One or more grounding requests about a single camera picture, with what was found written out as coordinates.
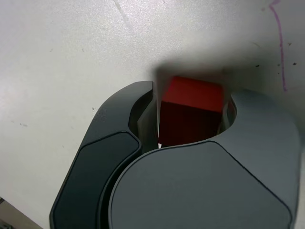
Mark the red cube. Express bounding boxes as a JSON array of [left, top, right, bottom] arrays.
[[158, 76, 224, 147]]

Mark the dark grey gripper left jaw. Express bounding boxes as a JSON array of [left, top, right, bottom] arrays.
[[49, 80, 160, 229]]

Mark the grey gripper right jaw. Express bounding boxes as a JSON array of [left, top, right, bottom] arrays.
[[108, 89, 305, 229]]

